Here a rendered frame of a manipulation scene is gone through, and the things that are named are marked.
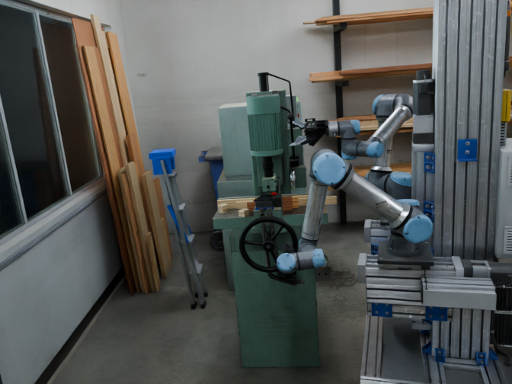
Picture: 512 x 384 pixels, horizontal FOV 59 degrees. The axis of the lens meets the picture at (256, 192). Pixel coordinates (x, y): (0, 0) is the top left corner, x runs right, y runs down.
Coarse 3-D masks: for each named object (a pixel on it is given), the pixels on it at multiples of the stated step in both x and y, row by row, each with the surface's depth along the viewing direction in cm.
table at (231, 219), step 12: (216, 216) 240; (228, 216) 239; (240, 216) 237; (252, 216) 235; (288, 216) 233; (300, 216) 233; (324, 216) 232; (216, 228) 238; (228, 228) 238; (240, 228) 237; (252, 228) 227; (276, 228) 225
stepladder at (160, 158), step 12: (156, 156) 306; (168, 156) 305; (156, 168) 306; (168, 168) 306; (168, 180) 308; (168, 192) 312; (168, 204) 312; (180, 204) 327; (180, 216) 316; (180, 228) 315; (180, 240) 321; (192, 240) 324; (180, 252) 321; (192, 252) 337; (192, 264) 322; (192, 276) 344; (204, 288) 345; (192, 300) 329; (204, 300) 334
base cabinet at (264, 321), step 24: (240, 264) 242; (264, 264) 241; (240, 288) 246; (264, 288) 244; (288, 288) 243; (312, 288) 242; (240, 312) 250; (264, 312) 248; (288, 312) 247; (312, 312) 246; (240, 336) 254; (264, 336) 252; (288, 336) 251; (312, 336) 250; (264, 360) 256; (288, 360) 255; (312, 360) 253
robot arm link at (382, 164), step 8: (384, 96) 241; (392, 96) 237; (376, 104) 243; (384, 104) 239; (392, 104) 236; (376, 112) 245; (384, 112) 240; (392, 112) 238; (384, 120) 241; (392, 136) 244; (384, 152) 243; (376, 160) 245; (384, 160) 243; (376, 168) 244; (384, 168) 243; (368, 176) 249; (376, 176) 244; (384, 176) 242; (376, 184) 244
